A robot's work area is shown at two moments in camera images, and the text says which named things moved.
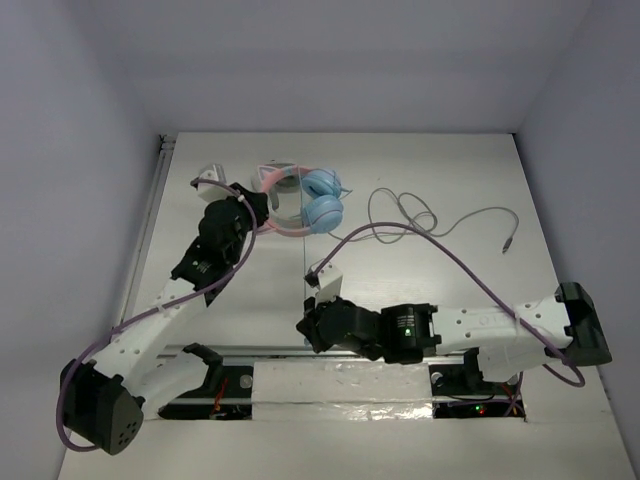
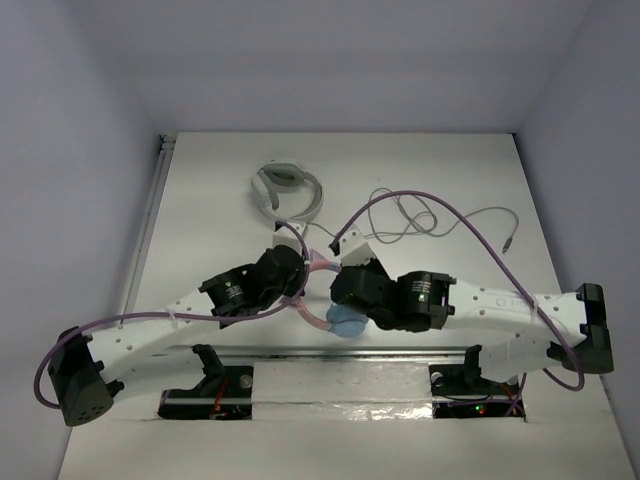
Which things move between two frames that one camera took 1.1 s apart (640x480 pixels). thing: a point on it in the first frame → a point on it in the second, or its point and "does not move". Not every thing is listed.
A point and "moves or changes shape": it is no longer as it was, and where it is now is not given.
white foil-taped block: (328, 391) does not move
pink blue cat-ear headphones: (322, 206) moves or changes shape
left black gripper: (255, 204) → (288, 270)
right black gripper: (309, 323) → (374, 263)
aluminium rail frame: (167, 142) does not move
